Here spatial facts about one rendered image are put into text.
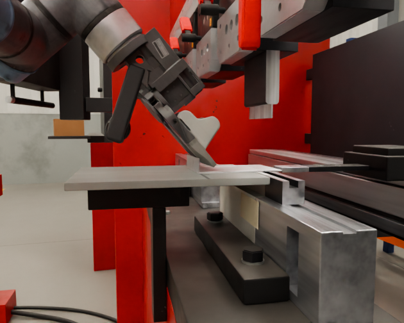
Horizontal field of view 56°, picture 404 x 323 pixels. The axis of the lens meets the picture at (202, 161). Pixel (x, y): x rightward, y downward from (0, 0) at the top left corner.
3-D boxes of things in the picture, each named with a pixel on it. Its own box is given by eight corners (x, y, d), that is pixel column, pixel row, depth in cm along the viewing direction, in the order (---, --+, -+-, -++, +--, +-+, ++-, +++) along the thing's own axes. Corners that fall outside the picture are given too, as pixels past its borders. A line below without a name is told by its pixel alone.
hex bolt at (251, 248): (238, 258, 47) (238, 245, 47) (260, 256, 48) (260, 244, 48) (245, 266, 44) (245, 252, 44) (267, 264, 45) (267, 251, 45)
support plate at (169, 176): (81, 173, 63) (81, 167, 63) (233, 169, 69) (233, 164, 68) (63, 191, 46) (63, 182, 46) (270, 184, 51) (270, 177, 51)
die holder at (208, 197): (175, 179, 139) (175, 153, 138) (191, 179, 140) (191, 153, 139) (202, 208, 90) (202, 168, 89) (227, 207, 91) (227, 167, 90)
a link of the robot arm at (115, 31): (82, 36, 51) (88, 48, 59) (106, 63, 51) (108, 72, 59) (125, 0, 51) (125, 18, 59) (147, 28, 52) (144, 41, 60)
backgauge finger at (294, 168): (263, 174, 66) (264, 145, 66) (395, 170, 71) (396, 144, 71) (294, 184, 54) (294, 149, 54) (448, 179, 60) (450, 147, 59)
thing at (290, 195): (236, 182, 67) (236, 165, 67) (252, 181, 68) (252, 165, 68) (282, 204, 48) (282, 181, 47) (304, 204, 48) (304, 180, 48)
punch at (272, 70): (244, 119, 64) (244, 61, 63) (255, 119, 64) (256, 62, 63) (265, 118, 54) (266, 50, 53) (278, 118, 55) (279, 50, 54)
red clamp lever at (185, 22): (177, 15, 86) (182, 35, 79) (195, 15, 87) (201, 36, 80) (177, 22, 87) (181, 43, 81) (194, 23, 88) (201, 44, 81)
